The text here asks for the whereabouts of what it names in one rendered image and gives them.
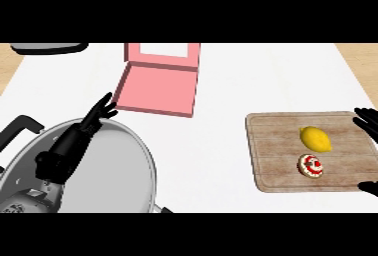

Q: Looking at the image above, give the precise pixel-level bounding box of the red and white cupcake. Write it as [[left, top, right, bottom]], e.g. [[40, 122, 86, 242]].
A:
[[295, 153, 326, 179]]

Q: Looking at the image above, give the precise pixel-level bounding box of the dark grey appliance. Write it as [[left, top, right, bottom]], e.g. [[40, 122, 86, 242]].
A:
[[9, 43, 90, 56]]

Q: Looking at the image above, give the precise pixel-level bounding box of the pink cardboard box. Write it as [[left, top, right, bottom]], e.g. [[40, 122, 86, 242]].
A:
[[111, 43, 202, 119]]

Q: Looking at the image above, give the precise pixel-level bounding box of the wooden cutting board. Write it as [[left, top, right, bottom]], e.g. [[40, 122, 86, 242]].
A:
[[244, 110, 378, 194]]

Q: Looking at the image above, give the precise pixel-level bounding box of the yellow lemon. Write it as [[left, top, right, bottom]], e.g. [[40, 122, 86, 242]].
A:
[[298, 126, 334, 154]]

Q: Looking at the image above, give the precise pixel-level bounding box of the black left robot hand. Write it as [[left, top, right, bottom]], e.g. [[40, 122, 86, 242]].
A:
[[34, 92, 120, 185]]

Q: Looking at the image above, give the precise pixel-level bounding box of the large silver pan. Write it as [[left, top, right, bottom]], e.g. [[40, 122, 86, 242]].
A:
[[0, 114, 174, 214]]

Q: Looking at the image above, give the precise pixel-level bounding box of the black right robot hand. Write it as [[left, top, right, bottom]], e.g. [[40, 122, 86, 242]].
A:
[[351, 107, 378, 198]]

